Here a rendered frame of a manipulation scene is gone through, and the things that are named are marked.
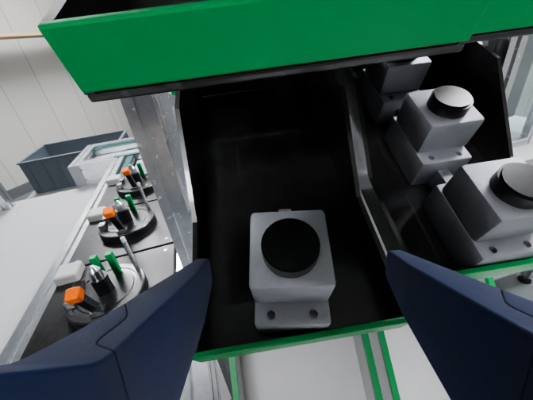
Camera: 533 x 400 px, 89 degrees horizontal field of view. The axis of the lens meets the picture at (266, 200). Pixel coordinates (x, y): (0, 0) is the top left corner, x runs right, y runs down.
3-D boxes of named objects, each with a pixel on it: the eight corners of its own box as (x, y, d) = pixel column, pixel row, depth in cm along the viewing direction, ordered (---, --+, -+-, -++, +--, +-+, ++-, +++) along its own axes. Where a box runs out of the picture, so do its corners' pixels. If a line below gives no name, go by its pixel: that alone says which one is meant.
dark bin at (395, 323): (400, 328, 18) (460, 299, 12) (201, 363, 17) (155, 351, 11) (304, 83, 34) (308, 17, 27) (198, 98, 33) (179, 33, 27)
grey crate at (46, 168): (129, 175, 197) (117, 144, 185) (34, 194, 185) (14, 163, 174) (136, 155, 232) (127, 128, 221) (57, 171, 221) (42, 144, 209)
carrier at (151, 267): (177, 338, 45) (152, 286, 38) (13, 392, 40) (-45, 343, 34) (177, 248, 65) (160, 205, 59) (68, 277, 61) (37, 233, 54)
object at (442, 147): (455, 179, 25) (507, 118, 19) (409, 186, 25) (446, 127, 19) (414, 121, 30) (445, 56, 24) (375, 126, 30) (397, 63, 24)
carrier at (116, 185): (177, 200, 86) (164, 163, 80) (96, 219, 82) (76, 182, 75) (177, 171, 106) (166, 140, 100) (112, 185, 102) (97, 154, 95)
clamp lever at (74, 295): (102, 313, 45) (78, 298, 39) (90, 316, 45) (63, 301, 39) (103, 292, 48) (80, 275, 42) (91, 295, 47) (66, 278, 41)
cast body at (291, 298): (325, 332, 18) (346, 308, 12) (258, 334, 18) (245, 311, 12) (311, 220, 22) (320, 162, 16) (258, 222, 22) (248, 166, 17)
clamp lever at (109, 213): (125, 230, 66) (111, 212, 60) (116, 232, 66) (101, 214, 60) (125, 218, 68) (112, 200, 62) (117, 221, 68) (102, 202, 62)
